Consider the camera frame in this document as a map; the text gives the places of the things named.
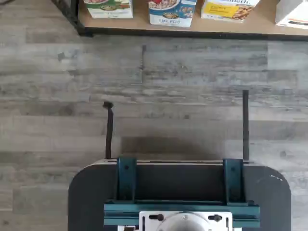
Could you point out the blue flax plus oatmeal box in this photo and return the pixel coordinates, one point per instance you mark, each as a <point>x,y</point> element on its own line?
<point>172,12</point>

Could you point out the dark rounded robot base platform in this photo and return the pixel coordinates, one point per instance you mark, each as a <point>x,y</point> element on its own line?
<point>89,197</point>

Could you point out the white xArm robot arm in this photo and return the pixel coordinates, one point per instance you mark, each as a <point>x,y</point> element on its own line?
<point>184,223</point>

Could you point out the black metal shelf rack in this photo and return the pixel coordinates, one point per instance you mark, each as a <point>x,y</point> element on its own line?
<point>80,27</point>

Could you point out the green apple cinnamon oatmeal box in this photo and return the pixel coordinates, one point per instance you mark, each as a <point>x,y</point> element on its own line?
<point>108,9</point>

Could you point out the yellow purely elizabeth oatmeal box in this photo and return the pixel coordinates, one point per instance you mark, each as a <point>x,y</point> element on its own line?
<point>226,10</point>

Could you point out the white carton box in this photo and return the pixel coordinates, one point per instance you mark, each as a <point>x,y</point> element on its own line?
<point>292,14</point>

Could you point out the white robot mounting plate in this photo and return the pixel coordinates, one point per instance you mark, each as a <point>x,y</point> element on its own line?
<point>146,219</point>

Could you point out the teal metal base frame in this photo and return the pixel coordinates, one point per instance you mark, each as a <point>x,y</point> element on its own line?
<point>126,178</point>

